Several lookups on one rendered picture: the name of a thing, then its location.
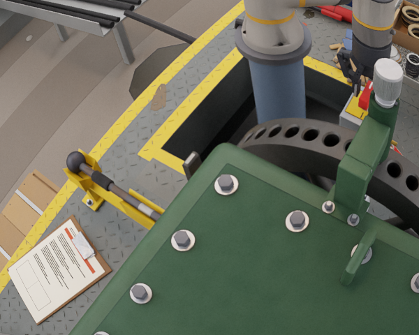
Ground green lifting eye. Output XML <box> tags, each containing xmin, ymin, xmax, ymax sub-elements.
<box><xmin>339</xmin><ymin>228</ymin><xmax>378</xmax><ymax>288</ymax></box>

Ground brown wooden pallet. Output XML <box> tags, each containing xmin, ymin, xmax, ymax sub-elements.
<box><xmin>0</xmin><ymin>169</ymin><xmax>61</xmax><ymax>281</ymax></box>

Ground tan wooden blocks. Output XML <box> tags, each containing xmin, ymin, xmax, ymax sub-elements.
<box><xmin>329</xmin><ymin>42</ymin><xmax>359</xmax><ymax>86</ymax></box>

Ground green pump body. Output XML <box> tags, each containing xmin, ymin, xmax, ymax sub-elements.
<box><xmin>68</xmin><ymin>93</ymin><xmax>419</xmax><ymax>335</ymax></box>

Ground grey metal tray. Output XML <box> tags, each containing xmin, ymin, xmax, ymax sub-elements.
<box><xmin>390</xmin><ymin>41</ymin><xmax>419</xmax><ymax>105</ymax></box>

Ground cardboard box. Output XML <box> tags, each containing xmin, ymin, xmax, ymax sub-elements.
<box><xmin>392</xmin><ymin>0</ymin><xmax>419</xmax><ymax>59</ymax></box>

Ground dark ball-ended bar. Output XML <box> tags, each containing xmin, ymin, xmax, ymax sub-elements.
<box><xmin>66</xmin><ymin>149</ymin><xmax>163</xmax><ymax>222</ymax></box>

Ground brown clipboard with paper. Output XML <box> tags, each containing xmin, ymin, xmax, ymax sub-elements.
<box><xmin>7</xmin><ymin>214</ymin><xmax>113</xmax><ymax>326</ymax></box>

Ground yellow bar stand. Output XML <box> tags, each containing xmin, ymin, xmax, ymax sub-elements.
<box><xmin>61</xmin><ymin>149</ymin><xmax>166</xmax><ymax>231</ymax></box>

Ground dark grey block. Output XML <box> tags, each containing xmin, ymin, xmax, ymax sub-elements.
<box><xmin>182</xmin><ymin>151</ymin><xmax>201</xmax><ymax>181</ymax></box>

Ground red isolator switch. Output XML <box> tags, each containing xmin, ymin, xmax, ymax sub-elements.
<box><xmin>358</xmin><ymin>82</ymin><xmax>375</xmax><ymax>110</ymax></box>

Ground silver knurled lock pin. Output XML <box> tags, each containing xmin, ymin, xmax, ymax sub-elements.
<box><xmin>372</xmin><ymin>58</ymin><xmax>404</xmax><ymax>109</ymax></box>

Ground grey yellow isolator box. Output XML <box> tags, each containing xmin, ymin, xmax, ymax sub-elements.
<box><xmin>339</xmin><ymin>83</ymin><xmax>375</xmax><ymax>131</ymax></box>

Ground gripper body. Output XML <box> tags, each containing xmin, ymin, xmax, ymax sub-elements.
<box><xmin>351</xmin><ymin>31</ymin><xmax>395</xmax><ymax>77</ymax></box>

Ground red tool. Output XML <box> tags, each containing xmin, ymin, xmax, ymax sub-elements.
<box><xmin>306</xmin><ymin>3</ymin><xmax>353</xmax><ymax>22</ymax></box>

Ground black washer stack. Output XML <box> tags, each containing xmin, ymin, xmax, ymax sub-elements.
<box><xmin>404</xmin><ymin>52</ymin><xmax>419</xmax><ymax>76</ymax></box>

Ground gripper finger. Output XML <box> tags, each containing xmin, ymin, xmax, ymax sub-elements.
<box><xmin>336</xmin><ymin>48</ymin><xmax>367</xmax><ymax>98</ymax></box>

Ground grey rack with black pipes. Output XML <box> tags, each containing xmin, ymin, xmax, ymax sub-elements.
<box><xmin>0</xmin><ymin>0</ymin><xmax>143</xmax><ymax>66</ymax></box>

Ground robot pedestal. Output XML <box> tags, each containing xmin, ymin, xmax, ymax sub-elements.
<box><xmin>234</xmin><ymin>33</ymin><xmax>312</xmax><ymax>125</ymax></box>

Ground dark holed flywheel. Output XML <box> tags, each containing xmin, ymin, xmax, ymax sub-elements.
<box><xmin>236</xmin><ymin>117</ymin><xmax>419</xmax><ymax>241</ymax></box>

